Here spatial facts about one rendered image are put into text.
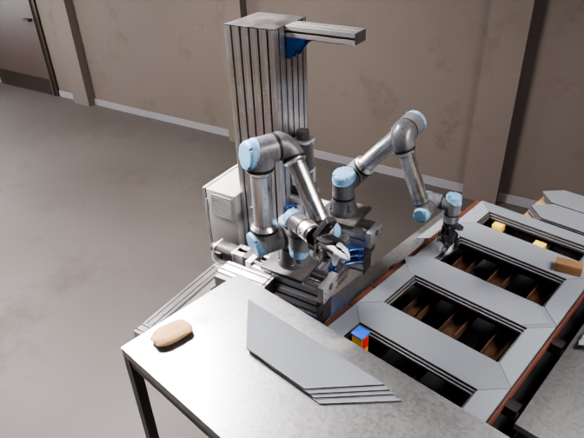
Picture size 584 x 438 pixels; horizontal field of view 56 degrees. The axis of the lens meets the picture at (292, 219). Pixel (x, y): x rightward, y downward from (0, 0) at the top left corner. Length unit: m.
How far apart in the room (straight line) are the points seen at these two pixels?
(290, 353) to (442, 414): 0.55
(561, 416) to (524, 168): 2.97
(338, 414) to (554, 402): 0.96
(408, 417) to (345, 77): 3.92
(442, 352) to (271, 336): 0.73
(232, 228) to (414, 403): 1.32
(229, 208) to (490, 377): 1.39
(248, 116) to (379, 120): 2.98
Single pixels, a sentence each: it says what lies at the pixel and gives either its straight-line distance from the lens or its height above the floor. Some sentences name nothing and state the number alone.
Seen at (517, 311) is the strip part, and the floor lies 0.85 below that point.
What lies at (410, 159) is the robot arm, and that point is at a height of 1.43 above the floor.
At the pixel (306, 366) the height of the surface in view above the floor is 1.07.
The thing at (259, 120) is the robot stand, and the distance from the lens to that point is 2.42.
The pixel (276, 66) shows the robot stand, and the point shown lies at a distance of 2.29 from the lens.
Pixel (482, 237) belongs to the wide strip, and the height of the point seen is 0.85.
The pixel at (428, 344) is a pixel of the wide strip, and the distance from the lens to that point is 2.41.
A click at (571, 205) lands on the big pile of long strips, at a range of 3.57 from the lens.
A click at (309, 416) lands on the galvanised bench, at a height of 1.05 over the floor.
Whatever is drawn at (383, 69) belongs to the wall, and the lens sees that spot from 5.14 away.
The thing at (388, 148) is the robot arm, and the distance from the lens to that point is 2.70.
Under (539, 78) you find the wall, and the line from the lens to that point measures 4.78.
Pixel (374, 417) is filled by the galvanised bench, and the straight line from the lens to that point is 1.89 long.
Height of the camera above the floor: 2.54
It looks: 32 degrees down
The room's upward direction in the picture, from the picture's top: 2 degrees counter-clockwise
